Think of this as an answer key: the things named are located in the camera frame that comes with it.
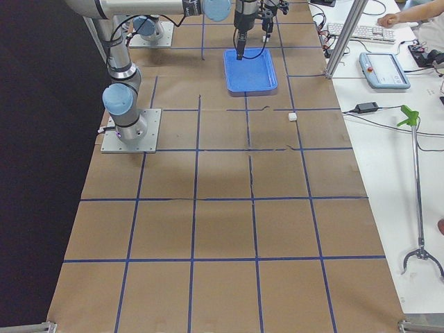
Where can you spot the white block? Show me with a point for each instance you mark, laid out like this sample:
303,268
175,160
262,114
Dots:
292,116

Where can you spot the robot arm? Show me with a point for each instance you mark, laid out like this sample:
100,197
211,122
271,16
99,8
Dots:
120,98
149,27

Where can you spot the blue plastic tray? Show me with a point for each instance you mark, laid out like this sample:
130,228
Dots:
254,74

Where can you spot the person hand on mouse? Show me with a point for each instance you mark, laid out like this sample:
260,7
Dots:
388,20

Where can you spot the white keyboard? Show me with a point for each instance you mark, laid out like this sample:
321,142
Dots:
374,34

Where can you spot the teach pendant tablet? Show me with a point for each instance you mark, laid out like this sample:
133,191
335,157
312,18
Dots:
383,71

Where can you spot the black power adapter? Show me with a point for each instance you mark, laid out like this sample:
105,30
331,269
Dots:
362,108

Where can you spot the brown paper table cover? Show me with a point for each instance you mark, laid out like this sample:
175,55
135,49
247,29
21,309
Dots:
242,221

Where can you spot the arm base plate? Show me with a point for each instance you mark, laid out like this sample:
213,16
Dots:
140,137
161,38

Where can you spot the aluminium frame post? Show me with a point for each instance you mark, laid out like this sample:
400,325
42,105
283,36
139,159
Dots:
351,21

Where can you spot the green handled reacher grabber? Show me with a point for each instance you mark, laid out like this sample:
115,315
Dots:
411,120

